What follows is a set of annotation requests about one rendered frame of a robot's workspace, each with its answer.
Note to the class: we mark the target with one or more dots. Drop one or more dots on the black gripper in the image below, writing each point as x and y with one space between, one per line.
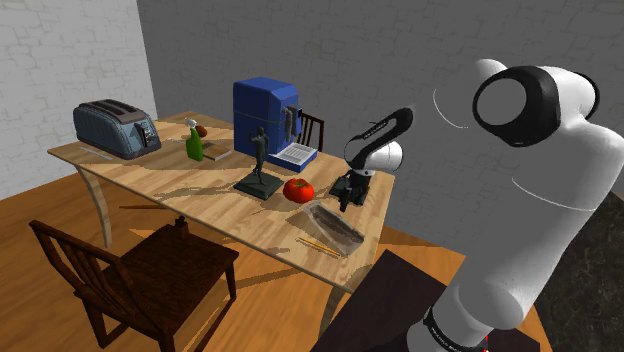
352 185

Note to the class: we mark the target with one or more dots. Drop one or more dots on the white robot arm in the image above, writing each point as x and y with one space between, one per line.
536 209

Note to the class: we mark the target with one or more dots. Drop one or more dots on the grey oblong tray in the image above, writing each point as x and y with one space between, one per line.
334 226

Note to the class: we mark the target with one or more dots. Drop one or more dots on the red tomato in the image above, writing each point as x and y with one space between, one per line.
298 191

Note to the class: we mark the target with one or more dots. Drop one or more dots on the dark wooden chair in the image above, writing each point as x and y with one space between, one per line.
166 273
312 130

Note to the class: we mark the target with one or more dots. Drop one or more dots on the yellow pencil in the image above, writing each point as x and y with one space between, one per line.
319 246

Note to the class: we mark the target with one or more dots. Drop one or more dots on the dark figure statue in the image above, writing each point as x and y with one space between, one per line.
260 183

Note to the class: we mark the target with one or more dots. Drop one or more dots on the blue coffee machine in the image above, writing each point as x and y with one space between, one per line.
258 114

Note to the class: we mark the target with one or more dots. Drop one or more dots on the dark robot stand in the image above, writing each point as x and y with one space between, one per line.
385 302

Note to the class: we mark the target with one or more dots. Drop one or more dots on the flat tan book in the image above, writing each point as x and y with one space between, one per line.
217 151

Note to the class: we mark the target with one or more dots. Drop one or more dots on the light wooden table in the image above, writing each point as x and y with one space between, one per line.
195 190

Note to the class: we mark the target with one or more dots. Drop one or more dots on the brown round potato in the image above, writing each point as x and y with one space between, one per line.
201 131

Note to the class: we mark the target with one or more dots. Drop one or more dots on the green spray bottle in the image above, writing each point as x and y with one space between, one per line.
194 147

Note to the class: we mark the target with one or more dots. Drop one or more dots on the grey blue toaster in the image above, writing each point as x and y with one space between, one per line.
109 128

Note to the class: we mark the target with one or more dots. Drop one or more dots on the grey table knife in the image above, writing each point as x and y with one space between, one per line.
96 153

